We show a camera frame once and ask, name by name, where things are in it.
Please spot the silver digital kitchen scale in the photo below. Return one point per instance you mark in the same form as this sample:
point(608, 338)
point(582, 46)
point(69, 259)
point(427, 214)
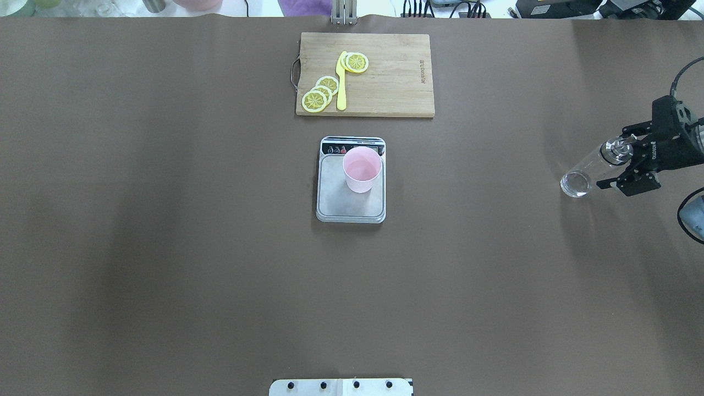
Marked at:
point(335, 202)

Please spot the aluminium frame post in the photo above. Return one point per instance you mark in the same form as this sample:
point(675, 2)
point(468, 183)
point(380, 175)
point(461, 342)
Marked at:
point(344, 12)

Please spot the bamboo cutting board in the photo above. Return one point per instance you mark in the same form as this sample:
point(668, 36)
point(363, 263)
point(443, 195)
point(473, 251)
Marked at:
point(398, 82)

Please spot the purple cloth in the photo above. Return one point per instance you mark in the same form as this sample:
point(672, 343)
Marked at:
point(293, 8)

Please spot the yellow plastic knife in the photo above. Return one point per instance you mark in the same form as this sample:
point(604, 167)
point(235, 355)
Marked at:
point(341, 103)

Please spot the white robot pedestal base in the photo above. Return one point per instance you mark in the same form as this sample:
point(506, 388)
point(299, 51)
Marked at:
point(342, 386)

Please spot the lemon slice two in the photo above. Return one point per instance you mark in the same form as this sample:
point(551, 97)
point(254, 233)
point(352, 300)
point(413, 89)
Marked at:
point(326, 93)

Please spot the lemon slice three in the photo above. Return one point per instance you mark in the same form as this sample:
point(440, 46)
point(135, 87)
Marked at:
point(312, 102)

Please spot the pink bowl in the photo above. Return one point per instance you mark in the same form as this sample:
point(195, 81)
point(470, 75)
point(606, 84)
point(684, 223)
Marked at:
point(196, 6)

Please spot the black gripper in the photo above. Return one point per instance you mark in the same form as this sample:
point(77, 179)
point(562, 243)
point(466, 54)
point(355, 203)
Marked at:
point(675, 150)

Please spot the lemon slice near blade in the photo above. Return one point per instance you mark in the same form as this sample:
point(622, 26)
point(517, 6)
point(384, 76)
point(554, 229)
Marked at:
point(355, 62)

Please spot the pink plastic cup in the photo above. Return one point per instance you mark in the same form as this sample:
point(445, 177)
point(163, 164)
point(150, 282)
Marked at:
point(362, 165)

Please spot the clear glass sauce bottle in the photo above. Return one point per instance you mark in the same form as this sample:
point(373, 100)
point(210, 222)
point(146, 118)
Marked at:
point(608, 160)

